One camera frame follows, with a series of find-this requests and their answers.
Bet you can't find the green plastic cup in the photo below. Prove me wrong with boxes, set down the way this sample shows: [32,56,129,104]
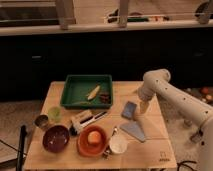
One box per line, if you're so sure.
[48,107,61,123]

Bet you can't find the orange fruit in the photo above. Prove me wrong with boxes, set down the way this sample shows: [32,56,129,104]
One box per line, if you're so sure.
[88,131,101,144]

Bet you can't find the white paper cup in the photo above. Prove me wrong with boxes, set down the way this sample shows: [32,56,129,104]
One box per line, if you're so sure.
[109,134,128,154]

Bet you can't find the blue sponge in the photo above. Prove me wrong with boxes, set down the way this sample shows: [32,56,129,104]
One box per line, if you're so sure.
[121,101,137,120]

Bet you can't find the orange bowl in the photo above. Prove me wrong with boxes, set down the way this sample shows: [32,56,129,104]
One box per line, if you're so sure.
[77,125,108,157]

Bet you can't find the green plastic tray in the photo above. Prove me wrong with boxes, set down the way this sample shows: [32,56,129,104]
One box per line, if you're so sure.
[60,75,113,109]

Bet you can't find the black pole stand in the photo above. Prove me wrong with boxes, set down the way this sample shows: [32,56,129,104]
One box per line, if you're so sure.
[16,125,27,171]

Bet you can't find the dark brown toy item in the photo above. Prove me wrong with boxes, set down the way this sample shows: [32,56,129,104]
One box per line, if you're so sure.
[99,93,111,103]

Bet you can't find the metal spoon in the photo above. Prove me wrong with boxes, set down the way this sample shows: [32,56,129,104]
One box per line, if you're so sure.
[102,126,119,159]

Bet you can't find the grey folded cloth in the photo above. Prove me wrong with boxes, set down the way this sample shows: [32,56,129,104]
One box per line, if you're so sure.
[120,121,146,142]

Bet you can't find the purple bowl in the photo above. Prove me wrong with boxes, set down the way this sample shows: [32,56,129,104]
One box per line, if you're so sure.
[42,125,70,153]

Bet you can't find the small metal cup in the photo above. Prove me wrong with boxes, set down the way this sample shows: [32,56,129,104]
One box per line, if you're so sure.
[34,115,49,130]

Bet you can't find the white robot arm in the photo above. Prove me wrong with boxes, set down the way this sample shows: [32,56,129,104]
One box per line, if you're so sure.
[138,69,213,171]

